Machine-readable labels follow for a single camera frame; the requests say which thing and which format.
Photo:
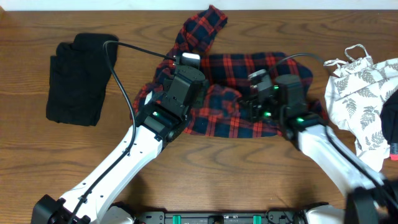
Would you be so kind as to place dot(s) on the white fern print cloth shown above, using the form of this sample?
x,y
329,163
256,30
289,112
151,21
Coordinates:
x,y
355,95

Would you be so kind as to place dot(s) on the black folded garment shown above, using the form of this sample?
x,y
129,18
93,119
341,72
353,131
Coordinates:
x,y
78,78

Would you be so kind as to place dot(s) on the dark navy garment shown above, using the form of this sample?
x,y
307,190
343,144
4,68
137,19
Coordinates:
x,y
389,119

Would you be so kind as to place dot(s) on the red object at edge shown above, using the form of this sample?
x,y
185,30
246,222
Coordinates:
x,y
394,151

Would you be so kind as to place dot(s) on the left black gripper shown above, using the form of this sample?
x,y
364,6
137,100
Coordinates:
x,y
199,99

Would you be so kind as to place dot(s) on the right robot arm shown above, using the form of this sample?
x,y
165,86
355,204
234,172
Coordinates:
x,y
370,197

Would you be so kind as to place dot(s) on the red navy plaid shirt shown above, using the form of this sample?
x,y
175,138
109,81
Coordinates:
x,y
221,115

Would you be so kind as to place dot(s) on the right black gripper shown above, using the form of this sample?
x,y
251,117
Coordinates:
x,y
251,107

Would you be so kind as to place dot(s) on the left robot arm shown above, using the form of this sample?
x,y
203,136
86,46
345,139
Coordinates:
x,y
156,125

